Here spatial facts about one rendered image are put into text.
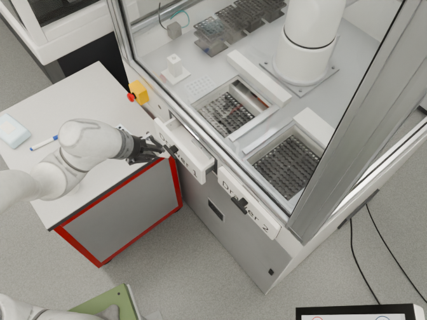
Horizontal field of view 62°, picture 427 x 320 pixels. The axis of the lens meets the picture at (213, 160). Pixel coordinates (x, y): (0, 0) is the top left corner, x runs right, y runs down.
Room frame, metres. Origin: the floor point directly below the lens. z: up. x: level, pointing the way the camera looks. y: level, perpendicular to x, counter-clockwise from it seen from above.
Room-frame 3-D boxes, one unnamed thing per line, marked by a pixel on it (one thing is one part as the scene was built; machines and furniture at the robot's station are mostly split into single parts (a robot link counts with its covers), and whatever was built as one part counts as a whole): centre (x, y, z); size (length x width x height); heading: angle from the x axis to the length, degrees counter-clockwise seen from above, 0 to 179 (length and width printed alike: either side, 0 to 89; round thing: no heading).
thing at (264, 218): (0.48, -0.12, 0.87); 0.29 x 0.02 x 0.11; 40
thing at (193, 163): (0.69, 0.13, 0.87); 0.29 x 0.02 x 0.11; 40
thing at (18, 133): (0.84, 0.85, 0.78); 0.15 x 0.10 x 0.04; 53
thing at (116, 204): (0.85, 0.58, 0.38); 0.62 x 0.58 x 0.76; 40
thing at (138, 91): (0.97, 0.31, 0.88); 0.07 x 0.05 x 0.07; 40
